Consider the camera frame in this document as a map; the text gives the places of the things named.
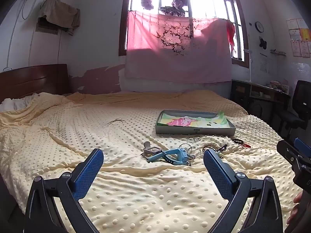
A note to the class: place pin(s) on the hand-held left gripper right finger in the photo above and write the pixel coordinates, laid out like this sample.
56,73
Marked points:
218,174

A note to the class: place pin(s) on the grey tray box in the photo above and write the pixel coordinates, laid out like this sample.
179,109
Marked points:
194,130

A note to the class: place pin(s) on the dark wooden desk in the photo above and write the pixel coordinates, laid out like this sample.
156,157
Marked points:
243,94

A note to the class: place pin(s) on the wall box under towel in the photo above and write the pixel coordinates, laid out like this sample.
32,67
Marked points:
46,26

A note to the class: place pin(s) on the person's right hand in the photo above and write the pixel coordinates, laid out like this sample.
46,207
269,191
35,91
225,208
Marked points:
295,213

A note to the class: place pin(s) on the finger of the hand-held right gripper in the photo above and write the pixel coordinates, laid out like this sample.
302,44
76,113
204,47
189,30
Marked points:
302,146
286,151

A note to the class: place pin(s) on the round wall clock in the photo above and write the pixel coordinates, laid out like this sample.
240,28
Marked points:
259,26

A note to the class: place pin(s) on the colourful paper lining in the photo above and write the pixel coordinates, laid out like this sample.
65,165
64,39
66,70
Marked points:
184,121

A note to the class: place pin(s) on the blue wrist watch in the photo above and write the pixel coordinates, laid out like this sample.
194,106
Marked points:
175,154

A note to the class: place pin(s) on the black office chair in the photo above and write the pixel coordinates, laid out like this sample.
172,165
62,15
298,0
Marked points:
301,97

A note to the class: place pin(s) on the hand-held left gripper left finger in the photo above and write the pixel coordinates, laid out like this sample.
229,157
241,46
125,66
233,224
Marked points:
88,174

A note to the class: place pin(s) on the beige towel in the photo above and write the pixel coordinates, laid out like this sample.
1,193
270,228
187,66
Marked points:
58,12

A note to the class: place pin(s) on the black wall ornament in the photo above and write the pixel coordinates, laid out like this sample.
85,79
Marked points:
263,43

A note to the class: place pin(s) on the white pillow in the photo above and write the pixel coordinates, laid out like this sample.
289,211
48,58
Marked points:
12,104

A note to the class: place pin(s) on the group of wall papers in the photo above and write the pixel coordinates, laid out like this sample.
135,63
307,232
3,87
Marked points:
298,41

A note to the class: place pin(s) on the dark wooden headboard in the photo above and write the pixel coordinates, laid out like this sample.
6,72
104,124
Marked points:
31,80

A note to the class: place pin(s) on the pink floral cloth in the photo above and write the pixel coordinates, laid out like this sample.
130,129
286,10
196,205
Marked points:
194,60

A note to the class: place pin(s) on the brown window frame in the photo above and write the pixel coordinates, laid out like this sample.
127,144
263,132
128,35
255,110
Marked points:
122,29

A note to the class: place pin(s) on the clutter on desk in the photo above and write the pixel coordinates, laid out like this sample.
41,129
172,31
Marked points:
278,86

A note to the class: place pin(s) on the yellow dotted blanket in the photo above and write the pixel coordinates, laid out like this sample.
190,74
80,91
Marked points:
97,131

